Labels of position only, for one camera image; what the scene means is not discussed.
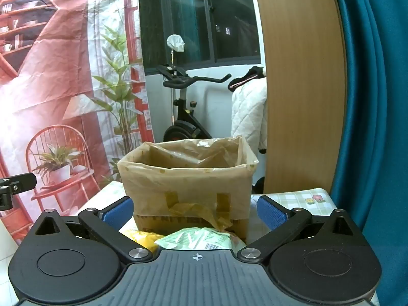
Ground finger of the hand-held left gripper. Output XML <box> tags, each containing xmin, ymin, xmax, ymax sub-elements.
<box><xmin>0</xmin><ymin>172</ymin><xmax>37</xmax><ymax>211</ymax></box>

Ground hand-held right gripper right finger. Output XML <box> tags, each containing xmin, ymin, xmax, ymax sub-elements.
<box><xmin>236</xmin><ymin>195</ymin><xmax>365</xmax><ymax>265</ymax></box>

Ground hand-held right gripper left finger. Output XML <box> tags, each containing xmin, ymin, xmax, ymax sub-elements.
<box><xmin>32</xmin><ymin>197</ymin><xmax>154</xmax><ymax>266</ymax></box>

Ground yellow snack packet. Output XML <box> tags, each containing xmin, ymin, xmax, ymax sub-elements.
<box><xmin>123</xmin><ymin>228</ymin><xmax>166</xmax><ymax>253</ymax></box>

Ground light green snack packet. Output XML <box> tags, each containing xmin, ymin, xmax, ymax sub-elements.
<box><xmin>155</xmin><ymin>227</ymin><xmax>247</xmax><ymax>252</ymax></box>

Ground plastic-lined cardboard box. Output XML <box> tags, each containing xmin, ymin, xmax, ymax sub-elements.
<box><xmin>117</xmin><ymin>136</ymin><xmax>259</xmax><ymax>244</ymax></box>

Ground white quilted blanket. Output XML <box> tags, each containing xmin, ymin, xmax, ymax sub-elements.
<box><xmin>230</xmin><ymin>76</ymin><xmax>268</xmax><ymax>154</ymax></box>

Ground black exercise bike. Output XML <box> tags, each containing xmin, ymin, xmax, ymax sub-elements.
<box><xmin>156</xmin><ymin>65</ymin><xmax>232</xmax><ymax>142</ymax></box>

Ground wooden panel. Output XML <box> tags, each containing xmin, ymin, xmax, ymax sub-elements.
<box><xmin>252</xmin><ymin>0</ymin><xmax>347</xmax><ymax>195</ymax></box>

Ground black garment with pink stripe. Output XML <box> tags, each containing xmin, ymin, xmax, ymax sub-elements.
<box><xmin>227</xmin><ymin>66</ymin><xmax>266</xmax><ymax>90</ymax></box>

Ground teal curtain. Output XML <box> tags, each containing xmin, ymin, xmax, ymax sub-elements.
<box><xmin>328</xmin><ymin>0</ymin><xmax>408</xmax><ymax>306</ymax></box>

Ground white plastic bag on pole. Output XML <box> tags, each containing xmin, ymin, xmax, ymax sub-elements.
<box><xmin>166</xmin><ymin>34</ymin><xmax>185</xmax><ymax>71</ymax></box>

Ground dark window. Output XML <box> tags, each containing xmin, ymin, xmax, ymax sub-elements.
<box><xmin>137</xmin><ymin>0</ymin><xmax>262</xmax><ymax>71</ymax></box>

